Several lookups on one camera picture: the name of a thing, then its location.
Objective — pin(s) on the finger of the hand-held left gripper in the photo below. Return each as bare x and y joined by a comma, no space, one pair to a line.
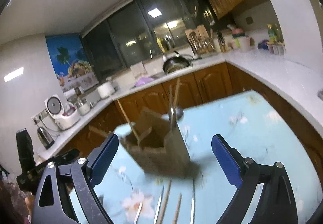
25,148
64,157

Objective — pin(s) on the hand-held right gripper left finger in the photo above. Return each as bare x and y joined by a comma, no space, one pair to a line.
104,158

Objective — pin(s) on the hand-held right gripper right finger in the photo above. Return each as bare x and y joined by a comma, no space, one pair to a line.
225,161

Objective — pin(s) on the wooden utensil holder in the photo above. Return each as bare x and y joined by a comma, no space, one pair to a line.
156,153

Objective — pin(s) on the metal chopstick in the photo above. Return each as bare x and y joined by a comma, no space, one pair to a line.
159,205
137,212
193,203

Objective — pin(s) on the metal spoon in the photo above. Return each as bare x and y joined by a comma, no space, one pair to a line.
179,112

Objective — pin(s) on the person's left forearm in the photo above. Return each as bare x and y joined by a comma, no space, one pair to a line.
12,203

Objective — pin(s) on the steel electric kettle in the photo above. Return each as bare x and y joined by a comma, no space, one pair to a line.
45,138

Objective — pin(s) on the blue floral tablecloth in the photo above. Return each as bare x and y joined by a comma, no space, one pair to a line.
252,133

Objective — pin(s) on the white rice cooker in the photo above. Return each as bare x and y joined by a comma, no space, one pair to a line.
63,115

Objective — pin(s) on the small white cooking pot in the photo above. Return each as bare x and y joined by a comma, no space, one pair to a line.
83,107

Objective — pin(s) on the white electric pot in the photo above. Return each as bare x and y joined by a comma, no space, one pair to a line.
106,90

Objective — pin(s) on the wooden lower cabinets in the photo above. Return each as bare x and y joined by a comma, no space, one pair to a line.
209,82

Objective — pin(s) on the purple cloth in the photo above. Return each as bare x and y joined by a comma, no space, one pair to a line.
144,82

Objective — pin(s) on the beige hanging towel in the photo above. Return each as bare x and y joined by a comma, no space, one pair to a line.
138,70

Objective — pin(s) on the white countertop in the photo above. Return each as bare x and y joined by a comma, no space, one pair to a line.
277,70

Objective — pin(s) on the black wok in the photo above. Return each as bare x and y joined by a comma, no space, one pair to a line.
176,63

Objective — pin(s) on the white cup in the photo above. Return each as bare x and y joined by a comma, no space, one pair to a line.
242,44

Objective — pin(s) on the blue cloth bundle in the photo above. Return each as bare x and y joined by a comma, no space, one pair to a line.
263,44

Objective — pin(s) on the row of small jars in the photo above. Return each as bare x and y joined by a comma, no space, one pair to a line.
277,49

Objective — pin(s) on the wooden knife block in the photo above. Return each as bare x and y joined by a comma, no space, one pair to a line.
199,39

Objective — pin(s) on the yellow bottle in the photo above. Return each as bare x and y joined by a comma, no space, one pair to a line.
160,44

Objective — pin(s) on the pink lidded bowl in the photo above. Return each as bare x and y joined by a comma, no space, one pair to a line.
239,33

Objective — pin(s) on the dark kitchen window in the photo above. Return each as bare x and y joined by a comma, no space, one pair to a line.
131,32

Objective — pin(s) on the green bottle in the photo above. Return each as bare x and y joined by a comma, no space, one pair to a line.
272,33

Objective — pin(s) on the wall socket strip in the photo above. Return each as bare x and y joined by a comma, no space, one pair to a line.
39,116

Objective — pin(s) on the fruit and palm wall poster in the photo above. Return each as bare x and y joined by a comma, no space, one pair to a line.
68,60

